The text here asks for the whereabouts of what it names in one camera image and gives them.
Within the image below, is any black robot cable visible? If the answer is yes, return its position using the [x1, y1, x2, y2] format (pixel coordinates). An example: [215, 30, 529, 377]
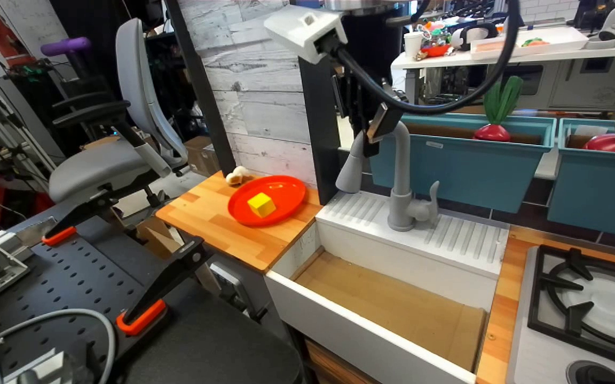
[330, 0, 523, 117]

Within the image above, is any black stove knob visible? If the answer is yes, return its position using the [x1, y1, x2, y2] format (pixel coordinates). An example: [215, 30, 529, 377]
[565, 359, 615, 384]

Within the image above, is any red bowl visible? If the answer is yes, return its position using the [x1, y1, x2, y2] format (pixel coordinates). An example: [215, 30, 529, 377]
[421, 43, 452, 62]

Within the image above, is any brown cardboard box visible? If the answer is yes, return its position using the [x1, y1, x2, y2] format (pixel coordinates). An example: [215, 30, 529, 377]
[181, 135, 224, 180]

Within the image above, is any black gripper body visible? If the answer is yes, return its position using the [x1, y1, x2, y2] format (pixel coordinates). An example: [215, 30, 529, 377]
[329, 58, 389, 124]

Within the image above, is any black slanted post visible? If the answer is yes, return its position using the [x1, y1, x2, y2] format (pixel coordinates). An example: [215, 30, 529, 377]
[162, 0, 239, 177]

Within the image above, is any red radish toy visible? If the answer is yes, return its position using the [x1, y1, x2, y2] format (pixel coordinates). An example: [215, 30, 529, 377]
[581, 94, 615, 155]
[470, 75, 528, 143]

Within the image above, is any grey office chair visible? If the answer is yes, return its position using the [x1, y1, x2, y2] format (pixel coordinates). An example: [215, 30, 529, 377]
[39, 16, 206, 216]

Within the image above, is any black stove burner grate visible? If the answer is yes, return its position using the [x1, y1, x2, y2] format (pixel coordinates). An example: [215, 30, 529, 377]
[524, 244, 615, 376]

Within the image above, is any white cup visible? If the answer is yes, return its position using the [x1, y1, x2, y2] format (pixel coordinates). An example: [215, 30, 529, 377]
[402, 30, 425, 64]

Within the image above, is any grey cable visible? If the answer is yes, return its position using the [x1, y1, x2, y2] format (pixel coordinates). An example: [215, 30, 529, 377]
[0, 308, 120, 384]

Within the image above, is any small beige toy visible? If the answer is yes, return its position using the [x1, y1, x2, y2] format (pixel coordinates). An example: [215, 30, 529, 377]
[224, 165, 253, 190]

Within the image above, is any long teal planter box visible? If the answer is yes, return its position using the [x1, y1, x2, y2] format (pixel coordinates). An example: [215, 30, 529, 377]
[367, 108, 560, 216]

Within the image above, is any white background table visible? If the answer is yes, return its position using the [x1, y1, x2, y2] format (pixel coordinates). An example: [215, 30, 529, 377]
[391, 25, 615, 113]

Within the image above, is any purple padded roll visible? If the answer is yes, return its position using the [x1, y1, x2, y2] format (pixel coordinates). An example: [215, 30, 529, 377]
[39, 35, 94, 59]

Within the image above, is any black upright post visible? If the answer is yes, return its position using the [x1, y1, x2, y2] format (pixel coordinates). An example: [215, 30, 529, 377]
[297, 52, 367, 207]

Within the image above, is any orange round plate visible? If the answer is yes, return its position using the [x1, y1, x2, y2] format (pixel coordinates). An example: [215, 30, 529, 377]
[226, 172, 310, 228]

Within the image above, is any grey curved tap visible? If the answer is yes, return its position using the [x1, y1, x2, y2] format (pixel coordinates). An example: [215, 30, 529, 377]
[332, 120, 441, 233]

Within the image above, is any black clamp orange handle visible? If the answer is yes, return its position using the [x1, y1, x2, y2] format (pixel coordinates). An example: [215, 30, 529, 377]
[112, 236, 208, 340]
[39, 187, 121, 249]

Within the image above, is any white toy sink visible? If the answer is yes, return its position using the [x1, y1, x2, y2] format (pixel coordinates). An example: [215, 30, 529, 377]
[262, 185, 511, 384]

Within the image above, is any yellow cube block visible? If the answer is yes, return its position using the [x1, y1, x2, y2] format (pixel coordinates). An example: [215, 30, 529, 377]
[246, 190, 280, 220]

